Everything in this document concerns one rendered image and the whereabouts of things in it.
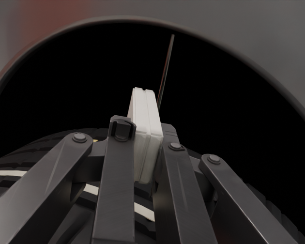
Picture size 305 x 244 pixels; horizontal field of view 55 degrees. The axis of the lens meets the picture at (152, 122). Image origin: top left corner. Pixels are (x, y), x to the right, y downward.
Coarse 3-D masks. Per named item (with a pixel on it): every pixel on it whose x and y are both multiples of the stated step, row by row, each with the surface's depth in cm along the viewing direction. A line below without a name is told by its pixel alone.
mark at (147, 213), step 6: (0, 174) 30; (6, 174) 29; (12, 174) 29; (18, 174) 29; (90, 186) 27; (90, 192) 26; (96, 192) 26; (138, 204) 26; (138, 210) 25; (144, 210) 25; (150, 210) 25; (144, 216) 24; (150, 216) 25
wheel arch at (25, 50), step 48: (48, 48) 56; (96, 48) 78; (144, 48) 78; (192, 48) 74; (0, 96) 62; (48, 96) 81; (96, 96) 88; (192, 96) 77; (240, 96) 73; (288, 96) 39; (0, 144) 74; (192, 144) 81; (240, 144) 77; (288, 144) 72; (288, 192) 76
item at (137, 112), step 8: (136, 88) 20; (136, 96) 19; (136, 104) 17; (144, 104) 18; (128, 112) 20; (136, 112) 16; (144, 112) 16; (136, 120) 15; (144, 120) 15; (136, 128) 14; (144, 128) 14; (136, 136) 14; (144, 136) 14; (136, 144) 14; (144, 144) 14; (136, 152) 14; (136, 160) 15; (136, 168) 15; (136, 176) 15
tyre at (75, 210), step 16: (96, 128) 42; (32, 144) 40; (48, 144) 37; (0, 160) 36; (16, 160) 33; (32, 160) 32; (0, 176) 29; (16, 176) 29; (0, 192) 26; (144, 192) 28; (256, 192) 35; (80, 208) 24; (272, 208) 34; (64, 224) 22; (80, 224) 23; (144, 224) 24; (288, 224) 34; (64, 240) 21; (80, 240) 21; (144, 240) 22; (304, 240) 34
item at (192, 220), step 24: (168, 144) 14; (168, 168) 12; (192, 168) 13; (168, 192) 11; (192, 192) 11; (168, 216) 10; (192, 216) 10; (168, 240) 10; (192, 240) 9; (216, 240) 9
